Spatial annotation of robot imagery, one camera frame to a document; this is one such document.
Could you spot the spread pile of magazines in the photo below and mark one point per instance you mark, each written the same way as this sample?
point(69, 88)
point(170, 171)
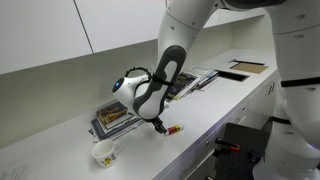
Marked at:
point(200, 76)

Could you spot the white upper cabinets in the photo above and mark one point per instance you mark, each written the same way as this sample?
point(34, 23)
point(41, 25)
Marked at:
point(39, 32)

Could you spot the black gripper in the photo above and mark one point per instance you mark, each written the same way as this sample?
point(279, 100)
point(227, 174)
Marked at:
point(158, 124)

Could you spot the brown cardboard sheet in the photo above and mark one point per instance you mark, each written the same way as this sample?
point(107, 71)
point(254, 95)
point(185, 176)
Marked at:
point(251, 67)

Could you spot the top dark cover book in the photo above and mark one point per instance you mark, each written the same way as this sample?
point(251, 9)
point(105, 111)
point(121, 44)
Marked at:
point(113, 115)

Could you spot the white lower cabinet drawers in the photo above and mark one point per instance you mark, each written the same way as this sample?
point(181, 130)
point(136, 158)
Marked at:
point(205, 115)

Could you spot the dark magazine on counter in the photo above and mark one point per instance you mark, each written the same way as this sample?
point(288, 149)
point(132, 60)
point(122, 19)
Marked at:
point(182, 81)

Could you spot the white floral mug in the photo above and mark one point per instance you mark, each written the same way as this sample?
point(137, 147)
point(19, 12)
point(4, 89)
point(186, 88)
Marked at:
point(106, 151)

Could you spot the red and yellow tube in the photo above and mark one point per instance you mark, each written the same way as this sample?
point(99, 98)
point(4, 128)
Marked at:
point(174, 129)

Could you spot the stack of books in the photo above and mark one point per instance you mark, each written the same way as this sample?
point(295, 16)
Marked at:
point(114, 133)

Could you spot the black cart with clamp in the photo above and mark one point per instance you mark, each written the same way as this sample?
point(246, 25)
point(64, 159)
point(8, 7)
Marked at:
point(241, 148)

